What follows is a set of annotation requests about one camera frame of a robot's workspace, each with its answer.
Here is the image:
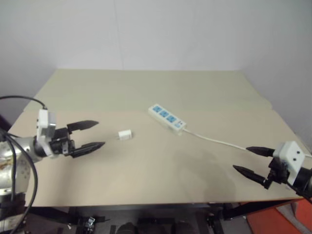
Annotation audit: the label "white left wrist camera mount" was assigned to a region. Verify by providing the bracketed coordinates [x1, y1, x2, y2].
[35, 109, 58, 159]

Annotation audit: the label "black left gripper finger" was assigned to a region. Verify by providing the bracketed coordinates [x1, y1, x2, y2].
[70, 141, 106, 158]
[66, 119, 99, 135]

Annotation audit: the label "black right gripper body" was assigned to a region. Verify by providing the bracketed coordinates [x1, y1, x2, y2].
[263, 157, 296, 192]

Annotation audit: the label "black table frame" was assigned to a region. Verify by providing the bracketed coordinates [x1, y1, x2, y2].
[24, 198, 303, 234]

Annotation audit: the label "dark rounded robot foot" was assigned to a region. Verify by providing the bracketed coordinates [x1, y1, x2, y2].
[114, 221, 137, 234]

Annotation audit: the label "orange red box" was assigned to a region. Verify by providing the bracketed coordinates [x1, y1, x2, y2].
[246, 198, 312, 234]

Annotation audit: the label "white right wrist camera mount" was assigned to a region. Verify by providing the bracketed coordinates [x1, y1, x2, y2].
[273, 140, 306, 185]

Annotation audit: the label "white power strip blue sockets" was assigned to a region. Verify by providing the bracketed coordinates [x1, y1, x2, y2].
[148, 103, 187, 136]

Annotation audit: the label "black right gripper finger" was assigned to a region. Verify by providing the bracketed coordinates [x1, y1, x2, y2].
[246, 146, 276, 158]
[233, 165, 269, 190]

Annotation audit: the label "white power strip cord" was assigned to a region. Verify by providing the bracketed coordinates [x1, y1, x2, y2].
[182, 128, 312, 158]

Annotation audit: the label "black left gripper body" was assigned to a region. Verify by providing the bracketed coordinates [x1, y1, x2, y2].
[49, 127, 76, 156]

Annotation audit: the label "white plug adapter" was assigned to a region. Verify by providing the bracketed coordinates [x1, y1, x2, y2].
[113, 130, 134, 143]

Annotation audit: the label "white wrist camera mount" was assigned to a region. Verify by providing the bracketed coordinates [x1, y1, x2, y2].
[273, 140, 306, 185]
[35, 109, 58, 159]

